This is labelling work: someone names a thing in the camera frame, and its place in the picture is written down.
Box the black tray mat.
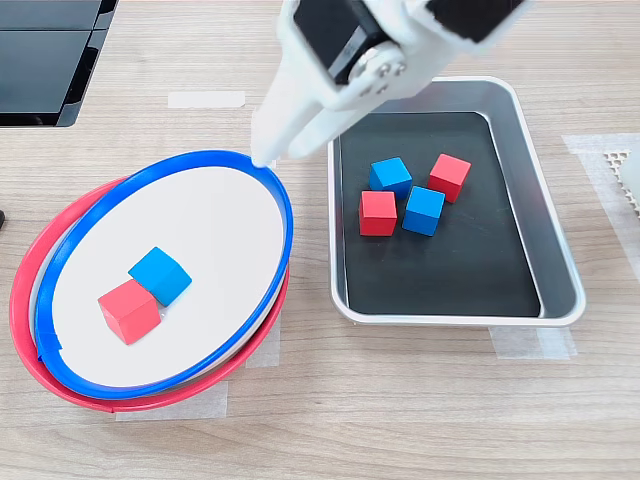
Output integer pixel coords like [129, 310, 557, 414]
[338, 110, 544, 318]

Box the pale perforated base plate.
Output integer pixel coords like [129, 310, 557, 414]
[603, 148, 640, 221]

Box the small red cube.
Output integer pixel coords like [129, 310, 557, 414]
[97, 278, 162, 346]
[358, 190, 399, 237]
[427, 153, 473, 204]

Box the small blue cube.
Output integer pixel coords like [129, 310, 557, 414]
[401, 185, 447, 237]
[368, 156, 414, 200]
[127, 246, 193, 308]

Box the translucent tape strip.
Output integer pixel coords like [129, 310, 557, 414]
[114, 380, 229, 422]
[488, 325, 579, 360]
[244, 314, 282, 370]

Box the black glossy panel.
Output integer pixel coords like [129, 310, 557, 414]
[0, 0, 120, 129]

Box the steel tray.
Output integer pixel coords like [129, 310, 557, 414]
[325, 75, 587, 329]

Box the translucent tape sheet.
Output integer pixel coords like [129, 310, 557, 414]
[562, 132, 640, 284]

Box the white plate blue rim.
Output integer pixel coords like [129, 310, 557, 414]
[33, 149, 295, 401]

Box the white plate red rim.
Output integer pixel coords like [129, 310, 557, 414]
[8, 175, 291, 415]

